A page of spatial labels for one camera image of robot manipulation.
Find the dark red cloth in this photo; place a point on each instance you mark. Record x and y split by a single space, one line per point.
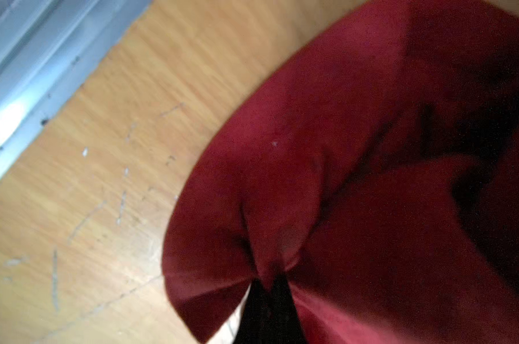
377 172

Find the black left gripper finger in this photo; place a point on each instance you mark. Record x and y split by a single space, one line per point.
270 316

